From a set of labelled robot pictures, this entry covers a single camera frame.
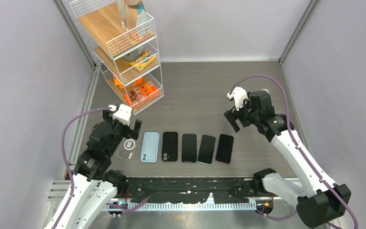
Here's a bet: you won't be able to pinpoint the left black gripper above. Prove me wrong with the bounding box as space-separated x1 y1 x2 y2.
104 107 141 156

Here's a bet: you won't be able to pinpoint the clear phone case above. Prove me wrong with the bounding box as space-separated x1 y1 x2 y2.
115 138 138 160

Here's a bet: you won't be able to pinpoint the light blue phone case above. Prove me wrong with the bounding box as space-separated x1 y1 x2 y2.
140 132 160 163

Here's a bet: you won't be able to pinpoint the black phone case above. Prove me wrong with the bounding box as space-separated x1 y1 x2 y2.
162 132 178 162

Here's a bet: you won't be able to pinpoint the purple phone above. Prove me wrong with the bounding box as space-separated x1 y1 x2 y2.
215 134 234 164

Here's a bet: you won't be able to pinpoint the black phone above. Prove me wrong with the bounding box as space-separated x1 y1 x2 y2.
197 135 216 165

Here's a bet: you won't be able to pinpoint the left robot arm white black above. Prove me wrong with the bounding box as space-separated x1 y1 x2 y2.
46 105 142 229

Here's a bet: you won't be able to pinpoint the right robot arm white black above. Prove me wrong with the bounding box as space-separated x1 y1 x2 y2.
224 87 351 229

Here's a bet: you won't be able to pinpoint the orange snack packs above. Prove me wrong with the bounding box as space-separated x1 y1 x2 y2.
112 75 159 106

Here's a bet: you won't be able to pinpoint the yellow snack bag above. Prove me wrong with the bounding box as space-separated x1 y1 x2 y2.
129 50 158 71

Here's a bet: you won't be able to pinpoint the blue white bottle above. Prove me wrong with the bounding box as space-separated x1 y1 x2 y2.
136 1 148 37

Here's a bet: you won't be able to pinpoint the clear bottle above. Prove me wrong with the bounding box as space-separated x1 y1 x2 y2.
115 0 129 31

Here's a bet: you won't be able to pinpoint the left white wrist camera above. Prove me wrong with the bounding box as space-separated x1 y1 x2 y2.
108 104 132 126

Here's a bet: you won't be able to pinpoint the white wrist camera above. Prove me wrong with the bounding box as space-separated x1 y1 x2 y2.
226 86 249 111
108 104 132 126

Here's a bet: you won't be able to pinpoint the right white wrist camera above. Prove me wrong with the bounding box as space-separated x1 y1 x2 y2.
226 86 249 111

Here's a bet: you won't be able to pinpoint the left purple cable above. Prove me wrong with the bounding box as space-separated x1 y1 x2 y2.
50 106 151 229

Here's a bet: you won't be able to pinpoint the purple cable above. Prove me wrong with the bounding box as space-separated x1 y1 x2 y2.
228 74 359 229
50 106 151 229

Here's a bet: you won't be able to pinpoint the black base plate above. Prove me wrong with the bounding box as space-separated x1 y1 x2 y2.
115 177 278 204

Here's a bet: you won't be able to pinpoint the white wire shelf rack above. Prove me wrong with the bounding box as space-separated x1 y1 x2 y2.
70 0 164 115

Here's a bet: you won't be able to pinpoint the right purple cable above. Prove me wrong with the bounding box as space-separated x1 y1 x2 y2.
228 74 359 229

